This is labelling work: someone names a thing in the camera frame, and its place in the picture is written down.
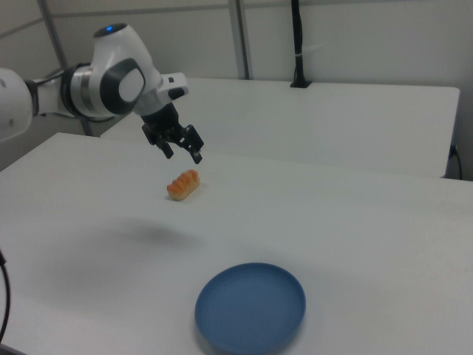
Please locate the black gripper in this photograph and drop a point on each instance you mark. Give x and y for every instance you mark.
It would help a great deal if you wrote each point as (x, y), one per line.
(162, 124)

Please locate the orange toy bread loaf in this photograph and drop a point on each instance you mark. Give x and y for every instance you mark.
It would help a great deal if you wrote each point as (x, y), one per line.
(183, 185)

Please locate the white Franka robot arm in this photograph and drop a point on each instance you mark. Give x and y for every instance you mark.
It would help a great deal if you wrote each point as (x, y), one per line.
(111, 55)

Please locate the blue round plate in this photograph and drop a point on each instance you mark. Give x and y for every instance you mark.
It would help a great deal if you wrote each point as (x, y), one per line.
(251, 307)

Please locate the black camera pole, white band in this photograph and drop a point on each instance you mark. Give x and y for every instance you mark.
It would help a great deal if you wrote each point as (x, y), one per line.
(297, 37)

